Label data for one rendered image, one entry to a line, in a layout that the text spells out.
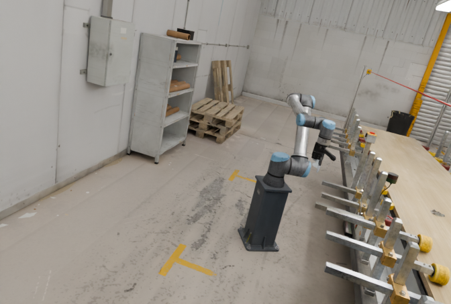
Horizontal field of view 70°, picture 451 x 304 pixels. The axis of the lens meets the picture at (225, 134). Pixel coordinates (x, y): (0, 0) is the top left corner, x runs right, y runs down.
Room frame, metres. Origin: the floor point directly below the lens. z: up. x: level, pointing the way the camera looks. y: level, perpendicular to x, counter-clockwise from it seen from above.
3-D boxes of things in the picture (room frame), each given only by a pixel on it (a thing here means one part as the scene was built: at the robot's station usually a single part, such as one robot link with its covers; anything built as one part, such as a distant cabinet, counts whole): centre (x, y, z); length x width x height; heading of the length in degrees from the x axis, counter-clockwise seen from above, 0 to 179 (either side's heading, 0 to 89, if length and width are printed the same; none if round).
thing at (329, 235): (1.29, -0.81, 0.95); 0.50 x 0.04 x 0.04; 76
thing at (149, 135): (4.26, 0.89, 0.78); 0.90 x 0.45 x 1.55; 167
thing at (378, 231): (1.55, -0.90, 0.95); 0.14 x 0.06 x 0.05; 166
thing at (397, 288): (1.06, -0.78, 0.95); 0.14 x 0.06 x 0.05; 166
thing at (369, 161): (2.30, -1.09, 0.90); 0.04 x 0.04 x 0.48; 76
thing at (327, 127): (2.24, -0.70, 1.25); 0.10 x 0.09 x 0.12; 4
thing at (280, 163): (2.60, -0.51, 0.79); 0.17 x 0.15 x 0.18; 94
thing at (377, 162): (2.05, -1.02, 0.94); 0.04 x 0.04 x 0.48; 76
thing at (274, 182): (2.60, -0.50, 0.65); 0.19 x 0.19 x 0.10
